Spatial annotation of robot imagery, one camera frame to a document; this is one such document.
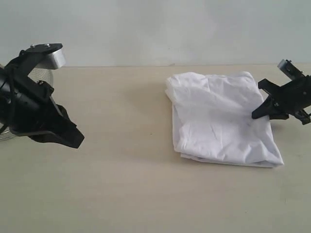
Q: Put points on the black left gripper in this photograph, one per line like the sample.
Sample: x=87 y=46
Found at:
x=32 y=112

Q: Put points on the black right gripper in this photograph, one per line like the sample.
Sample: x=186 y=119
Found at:
x=282 y=101

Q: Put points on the white t-shirt red print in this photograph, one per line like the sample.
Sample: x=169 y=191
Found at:
x=212 y=120

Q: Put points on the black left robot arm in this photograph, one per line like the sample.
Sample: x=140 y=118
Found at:
x=9 y=75

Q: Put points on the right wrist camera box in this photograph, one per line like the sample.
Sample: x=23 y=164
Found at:
x=290 y=70

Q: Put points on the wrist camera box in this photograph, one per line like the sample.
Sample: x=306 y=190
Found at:
x=290 y=70
x=44 y=56

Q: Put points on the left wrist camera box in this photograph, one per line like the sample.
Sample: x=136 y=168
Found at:
x=44 y=56

